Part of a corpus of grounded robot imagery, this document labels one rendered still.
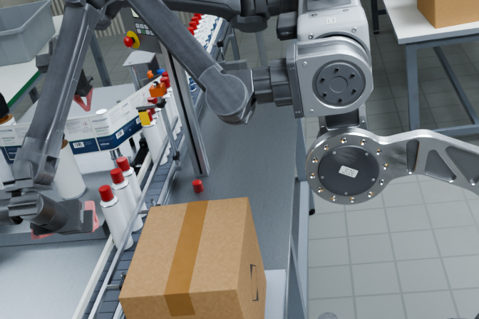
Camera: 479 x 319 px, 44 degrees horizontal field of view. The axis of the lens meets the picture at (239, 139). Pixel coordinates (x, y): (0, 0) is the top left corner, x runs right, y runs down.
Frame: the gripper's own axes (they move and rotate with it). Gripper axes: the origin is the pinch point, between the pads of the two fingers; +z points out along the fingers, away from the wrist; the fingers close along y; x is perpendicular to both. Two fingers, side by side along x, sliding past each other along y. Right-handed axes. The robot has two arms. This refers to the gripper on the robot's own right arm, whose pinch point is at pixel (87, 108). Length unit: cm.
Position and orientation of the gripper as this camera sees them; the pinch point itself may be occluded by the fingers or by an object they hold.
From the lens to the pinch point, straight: 198.6
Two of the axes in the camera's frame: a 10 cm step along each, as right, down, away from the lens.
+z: 1.8, 8.5, 5.0
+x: 9.8, -1.1, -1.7
